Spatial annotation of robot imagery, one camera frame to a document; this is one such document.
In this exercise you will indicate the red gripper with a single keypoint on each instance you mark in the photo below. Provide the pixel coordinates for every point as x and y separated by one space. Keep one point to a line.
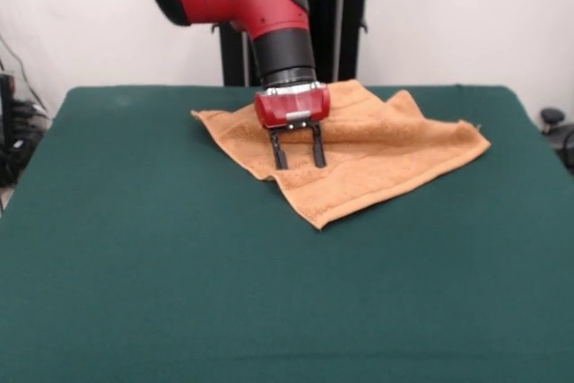
291 107

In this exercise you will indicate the orange terry towel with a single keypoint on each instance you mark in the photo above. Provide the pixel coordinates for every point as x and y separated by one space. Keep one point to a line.
381 150

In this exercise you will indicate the dark green table cloth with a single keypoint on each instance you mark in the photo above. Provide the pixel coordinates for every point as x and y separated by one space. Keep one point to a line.
134 293

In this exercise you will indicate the black office chair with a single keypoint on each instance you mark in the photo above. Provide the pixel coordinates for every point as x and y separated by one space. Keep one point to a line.
558 129

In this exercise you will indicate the black equipment box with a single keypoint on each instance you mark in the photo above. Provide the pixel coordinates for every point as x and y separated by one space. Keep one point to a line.
6 132

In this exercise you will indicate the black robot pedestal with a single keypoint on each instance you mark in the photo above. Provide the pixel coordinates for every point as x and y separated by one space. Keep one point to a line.
341 20

